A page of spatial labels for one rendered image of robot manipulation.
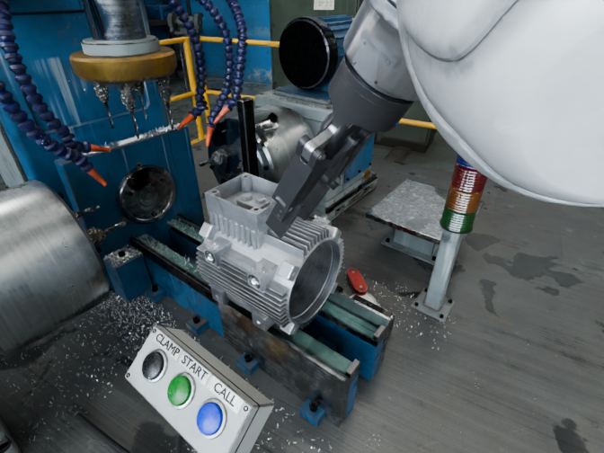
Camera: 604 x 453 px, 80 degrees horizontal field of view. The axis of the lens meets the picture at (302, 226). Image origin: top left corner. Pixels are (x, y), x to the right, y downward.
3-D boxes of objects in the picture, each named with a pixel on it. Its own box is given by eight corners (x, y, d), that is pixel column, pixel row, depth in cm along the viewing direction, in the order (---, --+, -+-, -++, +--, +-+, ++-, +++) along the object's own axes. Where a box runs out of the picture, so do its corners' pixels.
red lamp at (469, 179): (446, 186, 68) (451, 164, 65) (456, 175, 71) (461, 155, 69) (478, 196, 64) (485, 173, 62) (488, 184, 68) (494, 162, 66)
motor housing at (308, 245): (203, 303, 70) (186, 221, 59) (267, 254, 83) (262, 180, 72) (283, 355, 60) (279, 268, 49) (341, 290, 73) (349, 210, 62)
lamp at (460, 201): (440, 207, 70) (446, 186, 68) (450, 195, 74) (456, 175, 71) (472, 217, 67) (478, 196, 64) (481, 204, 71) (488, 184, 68)
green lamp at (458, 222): (435, 226, 73) (440, 207, 70) (446, 214, 76) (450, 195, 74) (466, 236, 69) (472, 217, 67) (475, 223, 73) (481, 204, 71)
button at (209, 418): (200, 421, 38) (190, 423, 37) (215, 395, 39) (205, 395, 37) (219, 439, 37) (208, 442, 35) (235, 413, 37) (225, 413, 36)
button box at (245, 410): (153, 377, 47) (119, 377, 43) (181, 328, 49) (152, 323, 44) (244, 466, 39) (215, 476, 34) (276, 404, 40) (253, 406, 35)
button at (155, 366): (147, 370, 43) (136, 370, 42) (161, 348, 44) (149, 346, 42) (162, 385, 42) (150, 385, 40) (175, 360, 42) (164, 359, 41)
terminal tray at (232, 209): (208, 228, 64) (202, 193, 60) (249, 204, 71) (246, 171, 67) (258, 253, 58) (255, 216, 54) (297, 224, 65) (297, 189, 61)
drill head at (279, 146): (190, 206, 102) (173, 118, 88) (283, 160, 129) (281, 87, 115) (253, 237, 89) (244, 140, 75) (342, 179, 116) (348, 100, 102)
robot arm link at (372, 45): (351, -28, 25) (316, 48, 30) (448, 54, 24) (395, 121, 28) (406, -26, 31) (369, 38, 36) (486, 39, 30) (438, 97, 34)
